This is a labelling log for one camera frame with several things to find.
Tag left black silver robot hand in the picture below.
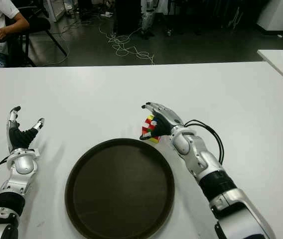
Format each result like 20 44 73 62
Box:
6 106 45 153

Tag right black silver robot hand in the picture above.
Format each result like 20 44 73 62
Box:
139 102 186 140

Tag multicoloured Rubik's cube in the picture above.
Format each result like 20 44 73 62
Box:
141 114 161 143

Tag dark brown round plate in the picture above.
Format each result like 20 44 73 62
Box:
64 138 175 239

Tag silver humanoid robot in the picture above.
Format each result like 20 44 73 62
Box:
141 0 157 39

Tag black chair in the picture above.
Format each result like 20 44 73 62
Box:
5 12 68 67

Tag grey folded metal stand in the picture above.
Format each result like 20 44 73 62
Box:
227 6 243 28

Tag white glass-front cabinet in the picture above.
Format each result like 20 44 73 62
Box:
43 0 66 23

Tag white cabinet with black base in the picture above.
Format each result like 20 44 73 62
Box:
256 0 283 32

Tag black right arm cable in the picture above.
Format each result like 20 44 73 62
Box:
185 119 225 165

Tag tangled white floor cable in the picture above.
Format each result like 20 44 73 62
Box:
99 14 155 65

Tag thin white floor cable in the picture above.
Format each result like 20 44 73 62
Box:
41 17 82 67

